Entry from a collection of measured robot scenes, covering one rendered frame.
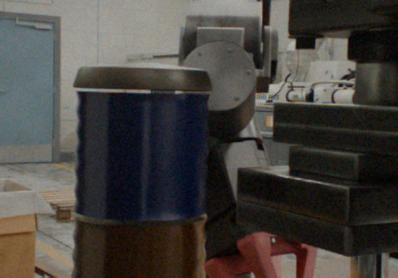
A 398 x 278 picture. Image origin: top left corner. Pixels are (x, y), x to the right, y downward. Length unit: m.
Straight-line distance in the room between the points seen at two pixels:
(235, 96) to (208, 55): 0.04
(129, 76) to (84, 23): 11.76
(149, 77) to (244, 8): 0.49
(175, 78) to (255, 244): 0.38
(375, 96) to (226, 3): 0.26
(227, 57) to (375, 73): 0.14
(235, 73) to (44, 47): 11.17
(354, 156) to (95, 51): 11.59
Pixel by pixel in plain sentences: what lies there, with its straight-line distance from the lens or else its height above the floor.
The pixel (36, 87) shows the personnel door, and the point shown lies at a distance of 11.67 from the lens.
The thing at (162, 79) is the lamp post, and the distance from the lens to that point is 0.20.
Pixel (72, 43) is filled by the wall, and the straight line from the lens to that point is 11.87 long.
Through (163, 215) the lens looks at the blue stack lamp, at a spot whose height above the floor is 1.16.
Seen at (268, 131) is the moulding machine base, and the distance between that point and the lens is 8.52.
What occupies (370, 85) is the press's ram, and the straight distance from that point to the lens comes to 0.47.
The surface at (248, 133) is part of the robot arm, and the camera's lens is 0.62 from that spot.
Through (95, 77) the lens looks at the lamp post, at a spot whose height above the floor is 1.19.
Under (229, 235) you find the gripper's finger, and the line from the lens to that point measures 0.59.
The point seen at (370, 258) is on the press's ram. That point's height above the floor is 1.10.
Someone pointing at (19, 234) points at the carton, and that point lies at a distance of 4.04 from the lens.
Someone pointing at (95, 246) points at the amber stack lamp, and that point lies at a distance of 0.21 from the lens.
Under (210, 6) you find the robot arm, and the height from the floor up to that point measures 1.26.
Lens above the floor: 1.19
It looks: 3 degrees down
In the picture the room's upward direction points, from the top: 1 degrees clockwise
